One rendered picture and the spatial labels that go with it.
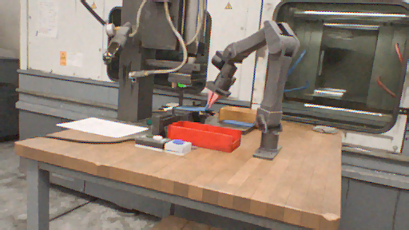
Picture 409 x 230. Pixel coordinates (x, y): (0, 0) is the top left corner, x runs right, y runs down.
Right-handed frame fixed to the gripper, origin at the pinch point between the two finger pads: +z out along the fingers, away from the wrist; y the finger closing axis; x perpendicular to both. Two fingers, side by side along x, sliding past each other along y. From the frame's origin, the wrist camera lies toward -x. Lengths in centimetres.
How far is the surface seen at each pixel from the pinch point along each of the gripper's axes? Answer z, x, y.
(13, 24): 158, -299, 449
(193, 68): -10.6, 2.7, 12.9
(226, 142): 0.5, 24.4, -18.5
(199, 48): -18.7, 1.5, 15.2
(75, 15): 19, -70, 140
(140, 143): 13.1, 38.0, 4.0
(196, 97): 19, -61, 27
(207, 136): 2.6, 24.5, -11.5
